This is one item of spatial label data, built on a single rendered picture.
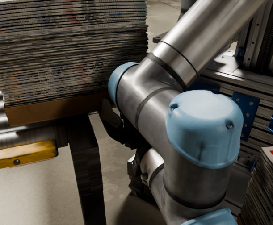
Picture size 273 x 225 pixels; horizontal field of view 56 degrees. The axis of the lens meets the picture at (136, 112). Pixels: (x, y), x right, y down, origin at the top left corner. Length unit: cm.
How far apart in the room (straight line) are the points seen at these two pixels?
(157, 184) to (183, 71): 15
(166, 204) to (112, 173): 120
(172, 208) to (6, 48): 35
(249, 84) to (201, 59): 57
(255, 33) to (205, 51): 63
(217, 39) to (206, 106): 13
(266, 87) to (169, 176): 66
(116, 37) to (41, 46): 13
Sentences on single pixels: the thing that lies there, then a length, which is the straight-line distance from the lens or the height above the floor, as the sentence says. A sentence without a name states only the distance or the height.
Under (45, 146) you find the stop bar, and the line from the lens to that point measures 46.
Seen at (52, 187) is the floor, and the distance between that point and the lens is 152.
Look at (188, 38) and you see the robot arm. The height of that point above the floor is 100.
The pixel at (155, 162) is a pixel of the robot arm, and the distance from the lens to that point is 37.
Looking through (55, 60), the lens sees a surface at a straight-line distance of 49.
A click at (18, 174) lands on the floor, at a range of 166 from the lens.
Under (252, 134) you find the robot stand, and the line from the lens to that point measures 100.
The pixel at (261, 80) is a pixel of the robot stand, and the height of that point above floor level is 73.
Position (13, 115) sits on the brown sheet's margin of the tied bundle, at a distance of 54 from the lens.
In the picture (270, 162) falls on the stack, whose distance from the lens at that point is 45.
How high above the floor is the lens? 110
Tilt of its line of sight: 33 degrees down
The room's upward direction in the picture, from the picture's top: straight up
